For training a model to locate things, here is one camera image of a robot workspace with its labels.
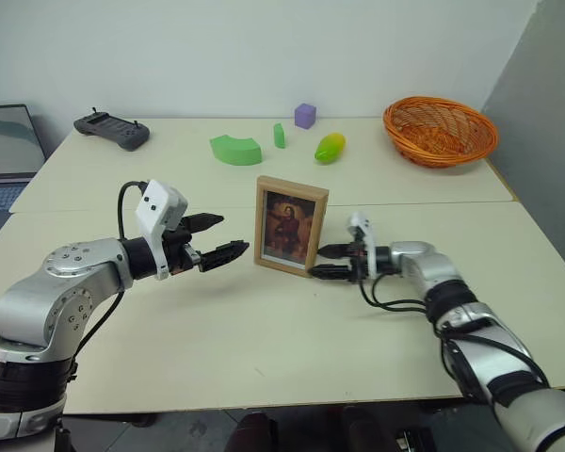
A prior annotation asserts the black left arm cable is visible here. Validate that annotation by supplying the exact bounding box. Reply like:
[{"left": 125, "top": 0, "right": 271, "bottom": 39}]
[{"left": 73, "top": 180, "right": 151, "bottom": 366}]

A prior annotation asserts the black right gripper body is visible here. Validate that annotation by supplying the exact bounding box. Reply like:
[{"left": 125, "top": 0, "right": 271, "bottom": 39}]
[{"left": 346, "top": 234, "right": 370, "bottom": 285}]

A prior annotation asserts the wooden picture frame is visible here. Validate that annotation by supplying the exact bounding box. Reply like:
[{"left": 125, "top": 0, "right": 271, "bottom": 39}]
[{"left": 253, "top": 174, "right": 331, "bottom": 280}]

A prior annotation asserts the grey laptop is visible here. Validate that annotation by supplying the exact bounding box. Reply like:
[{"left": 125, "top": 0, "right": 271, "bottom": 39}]
[{"left": 0, "top": 104, "right": 49, "bottom": 242}]

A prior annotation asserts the green yellow toy mango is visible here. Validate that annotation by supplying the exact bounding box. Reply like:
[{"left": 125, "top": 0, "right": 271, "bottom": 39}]
[{"left": 314, "top": 133, "right": 347, "bottom": 166}]

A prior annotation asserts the purple cube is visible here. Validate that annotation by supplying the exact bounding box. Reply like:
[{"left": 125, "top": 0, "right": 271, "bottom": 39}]
[{"left": 294, "top": 103, "right": 318, "bottom": 130}]

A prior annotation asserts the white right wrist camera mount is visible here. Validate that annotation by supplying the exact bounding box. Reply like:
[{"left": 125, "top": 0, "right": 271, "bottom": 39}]
[{"left": 347, "top": 211, "right": 379, "bottom": 284}]

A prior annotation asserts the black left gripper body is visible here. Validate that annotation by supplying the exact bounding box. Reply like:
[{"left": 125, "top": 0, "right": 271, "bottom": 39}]
[{"left": 162, "top": 219, "right": 203, "bottom": 278}]

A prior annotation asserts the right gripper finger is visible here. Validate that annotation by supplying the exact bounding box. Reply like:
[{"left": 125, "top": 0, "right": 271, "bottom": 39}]
[
  {"left": 316, "top": 242, "right": 355, "bottom": 260},
  {"left": 308, "top": 265, "right": 352, "bottom": 283}
]

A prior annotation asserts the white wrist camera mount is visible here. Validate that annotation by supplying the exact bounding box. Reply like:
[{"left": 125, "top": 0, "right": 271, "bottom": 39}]
[
  {"left": 347, "top": 211, "right": 379, "bottom": 284},
  {"left": 134, "top": 178, "right": 189, "bottom": 282}
]

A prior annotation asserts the green arch block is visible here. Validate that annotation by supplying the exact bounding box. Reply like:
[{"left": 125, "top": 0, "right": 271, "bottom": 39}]
[{"left": 209, "top": 134, "right": 265, "bottom": 168}]

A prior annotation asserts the dark red rounded shape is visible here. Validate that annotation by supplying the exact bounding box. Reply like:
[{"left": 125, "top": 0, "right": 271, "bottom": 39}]
[{"left": 228, "top": 409, "right": 280, "bottom": 452}]

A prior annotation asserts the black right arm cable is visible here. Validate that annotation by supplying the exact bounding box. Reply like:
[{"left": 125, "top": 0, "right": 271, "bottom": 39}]
[{"left": 359, "top": 271, "right": 435, "bottom": 317}]

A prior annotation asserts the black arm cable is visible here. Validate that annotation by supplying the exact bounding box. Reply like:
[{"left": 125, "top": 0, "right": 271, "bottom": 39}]
[
  {"left": 73, "top": 180, "right": 151, "bottom": 366},
  {"left": 359, "top": 271, "right": 435, "bottom": 317}
]

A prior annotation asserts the orange woven basket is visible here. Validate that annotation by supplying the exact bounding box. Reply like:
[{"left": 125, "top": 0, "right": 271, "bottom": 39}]
[{"left": 381, "top": 96, "right": 501, "bottom": 170}]

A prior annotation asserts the grey partition panel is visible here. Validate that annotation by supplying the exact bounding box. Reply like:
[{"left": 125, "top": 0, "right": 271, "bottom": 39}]
[{"left": 479, "top": 0, "right": 565, "bottom": 289}]

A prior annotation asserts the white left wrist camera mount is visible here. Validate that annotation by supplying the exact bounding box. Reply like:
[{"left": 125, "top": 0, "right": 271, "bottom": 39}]
[{"left": 134, "top": 178, "right": 189, "bottom": 282}]

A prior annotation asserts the grey handheld controller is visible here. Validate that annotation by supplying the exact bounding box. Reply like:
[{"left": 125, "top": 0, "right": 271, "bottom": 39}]
[{"left": 73, "top": 107, "right": 152, "bottom": 153}]

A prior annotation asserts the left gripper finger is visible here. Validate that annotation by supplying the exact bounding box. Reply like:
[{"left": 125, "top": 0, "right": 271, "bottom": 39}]
[
  {"left": 183, "top": 212, "right": 226, "bottom": 234},
  {"left": 198, "top": 239, "right": 251, "bottom": 274}
]

